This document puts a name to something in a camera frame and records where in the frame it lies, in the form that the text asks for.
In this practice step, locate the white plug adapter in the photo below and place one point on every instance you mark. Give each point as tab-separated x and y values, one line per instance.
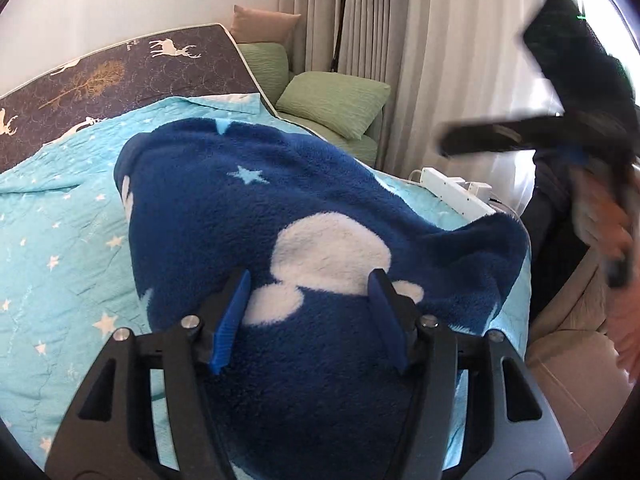
480	191

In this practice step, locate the black floor lamp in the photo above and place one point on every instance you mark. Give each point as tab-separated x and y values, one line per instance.
343	10

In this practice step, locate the person's right hand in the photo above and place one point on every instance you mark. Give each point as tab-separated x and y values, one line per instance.
600	220

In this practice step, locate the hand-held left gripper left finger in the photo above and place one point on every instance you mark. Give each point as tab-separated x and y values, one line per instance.
229	332

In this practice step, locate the green seat cushion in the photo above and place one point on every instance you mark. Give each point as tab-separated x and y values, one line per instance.
357	147

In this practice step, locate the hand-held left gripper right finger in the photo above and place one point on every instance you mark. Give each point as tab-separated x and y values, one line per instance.
386	322

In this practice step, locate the dark deer print mattress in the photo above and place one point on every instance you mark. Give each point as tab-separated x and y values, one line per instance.
125	80

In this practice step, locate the beige padded seat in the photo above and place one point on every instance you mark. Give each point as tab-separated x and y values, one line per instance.
570	350

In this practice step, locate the white power strip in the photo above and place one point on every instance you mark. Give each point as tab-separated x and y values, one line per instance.
450	187

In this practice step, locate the light blue star quilt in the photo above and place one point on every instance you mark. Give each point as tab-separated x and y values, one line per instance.
65	240

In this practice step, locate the green textured pillow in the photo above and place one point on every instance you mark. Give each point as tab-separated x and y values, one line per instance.
262	70
335	102

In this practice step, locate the pale pleated curtain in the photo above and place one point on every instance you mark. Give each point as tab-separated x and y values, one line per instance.
440	60

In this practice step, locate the beige pillow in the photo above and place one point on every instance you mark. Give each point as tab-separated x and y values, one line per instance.
265	25

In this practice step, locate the person's right forearm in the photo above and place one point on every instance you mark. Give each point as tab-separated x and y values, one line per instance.
629	330

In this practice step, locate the person's dark trouser leg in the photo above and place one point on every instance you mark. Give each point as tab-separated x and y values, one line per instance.
547	220

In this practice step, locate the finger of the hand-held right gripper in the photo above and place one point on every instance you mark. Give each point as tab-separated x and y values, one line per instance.
495	136

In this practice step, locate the navy fleece garment white print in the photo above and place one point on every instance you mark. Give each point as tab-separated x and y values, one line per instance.
310	400

